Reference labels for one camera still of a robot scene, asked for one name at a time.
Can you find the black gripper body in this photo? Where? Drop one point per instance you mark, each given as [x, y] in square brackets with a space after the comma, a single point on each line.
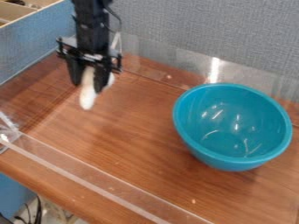
[90, 46]

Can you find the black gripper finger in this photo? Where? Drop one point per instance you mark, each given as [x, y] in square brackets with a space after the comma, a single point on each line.
[77, 69]
[103, 78]

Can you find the white brown-capped toy mushroom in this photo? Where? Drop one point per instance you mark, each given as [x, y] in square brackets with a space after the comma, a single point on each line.
[89, 94]

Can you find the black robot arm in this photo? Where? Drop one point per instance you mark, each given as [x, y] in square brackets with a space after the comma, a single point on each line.
[93, 14]

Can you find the blue plastic bowl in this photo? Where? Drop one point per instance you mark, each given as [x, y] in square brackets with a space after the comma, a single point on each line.
[234, 127]

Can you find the clear acrylic back barrier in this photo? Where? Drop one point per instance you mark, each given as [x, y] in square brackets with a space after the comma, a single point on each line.
[188, 68]

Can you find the clear acrylic barrier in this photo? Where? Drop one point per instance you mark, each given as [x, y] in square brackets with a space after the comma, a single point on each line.
[144, 203]
[188, 68]

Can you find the wooden shelf box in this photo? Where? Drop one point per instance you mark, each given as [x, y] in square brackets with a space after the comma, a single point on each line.
[18, 9]

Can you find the clear acrylic front barrier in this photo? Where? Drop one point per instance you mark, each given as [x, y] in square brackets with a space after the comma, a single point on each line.
[144, 203]

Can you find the clear acrylic corner bracket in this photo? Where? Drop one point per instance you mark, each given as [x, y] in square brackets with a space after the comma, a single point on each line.
[117, 42]

